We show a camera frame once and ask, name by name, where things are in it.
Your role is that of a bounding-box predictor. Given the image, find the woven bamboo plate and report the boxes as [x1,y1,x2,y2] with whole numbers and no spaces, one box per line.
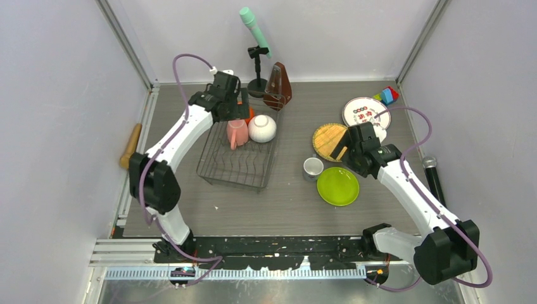
[312,123,348,163]

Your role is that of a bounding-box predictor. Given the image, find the orange bowl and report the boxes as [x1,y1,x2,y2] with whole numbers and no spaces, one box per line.
[244,107,255,125]

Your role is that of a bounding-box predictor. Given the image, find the pink mug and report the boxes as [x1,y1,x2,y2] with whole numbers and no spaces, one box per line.
[226,120,249,150]

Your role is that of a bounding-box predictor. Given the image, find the white bowl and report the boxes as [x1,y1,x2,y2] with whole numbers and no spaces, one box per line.
[248,115,277,143]

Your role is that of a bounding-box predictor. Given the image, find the black wire dish rack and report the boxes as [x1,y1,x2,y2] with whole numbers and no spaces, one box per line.
[196,88,287,192]

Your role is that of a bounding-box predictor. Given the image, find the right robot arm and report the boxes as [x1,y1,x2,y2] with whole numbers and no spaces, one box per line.
[331,122,480,285]

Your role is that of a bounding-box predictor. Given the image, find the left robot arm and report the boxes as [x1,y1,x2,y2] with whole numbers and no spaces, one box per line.
[128,70,250,262]

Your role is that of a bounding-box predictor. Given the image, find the small grey patterned mug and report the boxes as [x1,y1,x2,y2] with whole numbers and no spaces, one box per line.
[303,156,324,181]

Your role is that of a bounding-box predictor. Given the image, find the lime green plate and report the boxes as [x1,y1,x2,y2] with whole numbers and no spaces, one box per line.
[317,167,360,206]

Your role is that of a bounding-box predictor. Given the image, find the black microphone stand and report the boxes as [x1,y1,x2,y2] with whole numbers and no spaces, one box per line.
[247,46,269,98]

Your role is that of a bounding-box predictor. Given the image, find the white printed round plate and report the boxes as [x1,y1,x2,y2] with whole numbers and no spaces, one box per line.
[342,97,391,129]

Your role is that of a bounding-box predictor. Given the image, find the brown metronome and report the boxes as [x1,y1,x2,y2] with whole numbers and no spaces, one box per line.
[263,62,292,111]

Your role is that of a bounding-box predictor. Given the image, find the black handheld microphone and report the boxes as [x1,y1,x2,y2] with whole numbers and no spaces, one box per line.
[422,156,446,207]

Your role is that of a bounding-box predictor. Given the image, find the colourful toy blocks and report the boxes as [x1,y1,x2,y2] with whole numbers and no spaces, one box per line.
[372,86,400,106]

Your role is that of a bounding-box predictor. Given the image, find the mint green microphone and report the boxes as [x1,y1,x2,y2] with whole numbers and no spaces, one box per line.
[239,6,272,58]

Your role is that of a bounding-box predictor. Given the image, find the wooden rolling pin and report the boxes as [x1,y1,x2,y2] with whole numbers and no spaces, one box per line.
[119,123,142,170]

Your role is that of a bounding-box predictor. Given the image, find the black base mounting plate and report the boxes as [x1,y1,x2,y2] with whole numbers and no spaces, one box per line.
[153,236,394,284]

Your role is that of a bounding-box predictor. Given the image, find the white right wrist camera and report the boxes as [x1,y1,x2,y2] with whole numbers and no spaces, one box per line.
[373,124,387,143]

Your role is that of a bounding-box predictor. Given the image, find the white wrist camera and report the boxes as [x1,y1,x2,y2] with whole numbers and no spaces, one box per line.
[373,124,387,143]
[209,66,234,77]

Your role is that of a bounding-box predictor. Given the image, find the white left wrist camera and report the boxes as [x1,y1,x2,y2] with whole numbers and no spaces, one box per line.
[209,66,234,77]

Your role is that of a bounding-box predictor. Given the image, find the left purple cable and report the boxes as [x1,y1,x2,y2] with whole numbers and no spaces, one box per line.
[138,53,223,278]

